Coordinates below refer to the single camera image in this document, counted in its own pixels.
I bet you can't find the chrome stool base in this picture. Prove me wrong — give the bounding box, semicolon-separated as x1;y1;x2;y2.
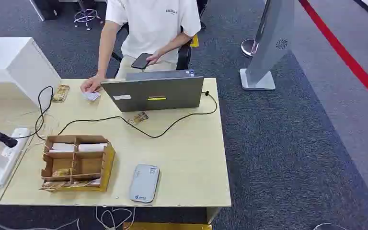
73;0;104;31

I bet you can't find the person's left hand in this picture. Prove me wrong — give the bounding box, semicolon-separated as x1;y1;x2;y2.
146;50;163;66

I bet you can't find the pale wooden desk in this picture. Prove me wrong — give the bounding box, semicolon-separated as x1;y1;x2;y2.
0;78;232;224

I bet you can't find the black smartphone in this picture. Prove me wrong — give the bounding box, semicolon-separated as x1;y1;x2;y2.
131;52;153;70

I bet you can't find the black laptop power cable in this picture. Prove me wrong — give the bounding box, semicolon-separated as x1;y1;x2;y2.
12;85;219;141

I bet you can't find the white printed card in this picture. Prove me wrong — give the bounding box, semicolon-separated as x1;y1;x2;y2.
83;91;102;102

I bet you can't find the white card stack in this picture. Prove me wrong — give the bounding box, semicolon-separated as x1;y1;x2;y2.
48;143;76;154
72;178;102;188
40;181;73;192
77;143;108;153

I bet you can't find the chrome stanchion base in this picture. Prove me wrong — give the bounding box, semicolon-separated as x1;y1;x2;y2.
241;38;260;58
313;223;348;230

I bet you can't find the white cable bundle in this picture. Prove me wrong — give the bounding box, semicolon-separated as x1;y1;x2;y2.
95;206;137;230

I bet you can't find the red barrier belt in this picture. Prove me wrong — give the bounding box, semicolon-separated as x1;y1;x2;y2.
298;0;368;111

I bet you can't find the grey kiosk stand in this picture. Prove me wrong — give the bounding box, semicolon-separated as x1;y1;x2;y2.
239;0;296;91

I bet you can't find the person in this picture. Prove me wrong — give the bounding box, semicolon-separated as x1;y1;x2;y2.
80;0;202;93

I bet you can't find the person's right hand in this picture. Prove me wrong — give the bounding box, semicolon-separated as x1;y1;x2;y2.
80;74;105;93

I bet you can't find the grey laptop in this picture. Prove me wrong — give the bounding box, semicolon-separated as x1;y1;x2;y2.
101;69;205;113

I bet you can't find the wooden card box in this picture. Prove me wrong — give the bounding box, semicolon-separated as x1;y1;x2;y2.
39;135;116;193

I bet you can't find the gold card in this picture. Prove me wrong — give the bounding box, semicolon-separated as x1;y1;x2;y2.
127;111;150;126
52;168;73;177
52;84;70;103

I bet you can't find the yellow box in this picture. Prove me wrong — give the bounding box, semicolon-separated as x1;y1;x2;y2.
123;222;213;230

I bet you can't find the black cabinet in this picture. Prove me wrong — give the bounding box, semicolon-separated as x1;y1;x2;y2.
29;0;63;22

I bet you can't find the white power strip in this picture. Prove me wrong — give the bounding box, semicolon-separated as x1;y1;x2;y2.
0;127;31;188

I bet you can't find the black office chair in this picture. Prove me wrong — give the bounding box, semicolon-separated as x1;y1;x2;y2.
111;0;209;71

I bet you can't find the grey card reader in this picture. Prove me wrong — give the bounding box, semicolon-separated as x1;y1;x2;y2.
129;164;161;204

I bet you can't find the white cabinet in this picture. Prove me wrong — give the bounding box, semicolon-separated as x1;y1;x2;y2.
0;36;62;109

